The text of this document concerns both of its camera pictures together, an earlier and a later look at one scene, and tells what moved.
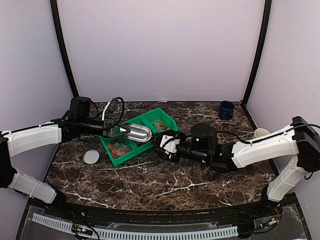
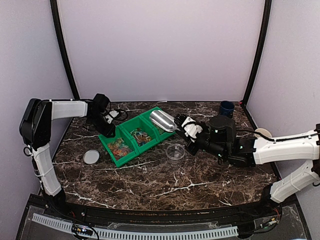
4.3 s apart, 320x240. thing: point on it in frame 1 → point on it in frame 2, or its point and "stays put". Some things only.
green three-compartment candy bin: x=119 y=148 stays put
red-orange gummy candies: x=118 y=149 stays put
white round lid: x=91 y=156 stays put
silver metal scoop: x=138 y=133 → x=163 y=120
